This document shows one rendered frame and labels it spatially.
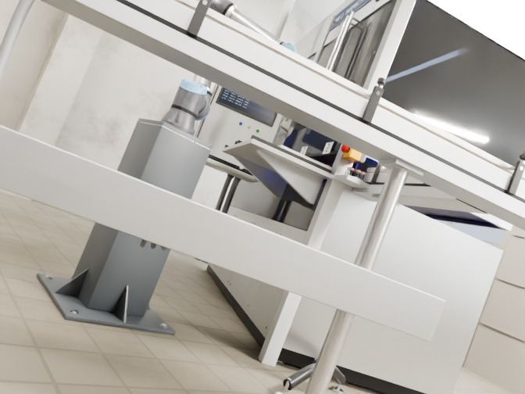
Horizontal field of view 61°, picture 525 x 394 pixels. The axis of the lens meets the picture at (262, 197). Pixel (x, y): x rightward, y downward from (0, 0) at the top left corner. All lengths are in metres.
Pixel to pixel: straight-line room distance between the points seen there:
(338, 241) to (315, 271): 0.91
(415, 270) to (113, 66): 3.48
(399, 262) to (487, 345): 2.74
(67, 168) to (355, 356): 1.59
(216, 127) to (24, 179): 1.99
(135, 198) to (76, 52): 3.45
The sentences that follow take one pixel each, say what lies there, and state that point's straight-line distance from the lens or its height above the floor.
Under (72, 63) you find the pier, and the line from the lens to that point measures 4.39.
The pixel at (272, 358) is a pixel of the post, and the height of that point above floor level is 0.03.
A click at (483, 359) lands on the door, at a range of 4.84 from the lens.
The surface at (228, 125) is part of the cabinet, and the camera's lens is 2.91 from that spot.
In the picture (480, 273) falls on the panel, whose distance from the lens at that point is 2.48.
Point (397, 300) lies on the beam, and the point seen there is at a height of 0.50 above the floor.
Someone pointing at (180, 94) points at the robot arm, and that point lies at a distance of 1.94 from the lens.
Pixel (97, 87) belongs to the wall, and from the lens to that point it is 4.65.
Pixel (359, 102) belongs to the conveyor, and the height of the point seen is 0.92.
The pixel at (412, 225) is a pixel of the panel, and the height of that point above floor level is 0.81.
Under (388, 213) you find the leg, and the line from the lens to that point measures 1.21.
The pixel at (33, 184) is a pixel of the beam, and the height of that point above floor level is 0.46.
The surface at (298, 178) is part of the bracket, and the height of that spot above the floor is 0.81.
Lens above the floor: 0.56
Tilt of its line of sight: 3 degrees up
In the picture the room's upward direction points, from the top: 22 degrees clockwise
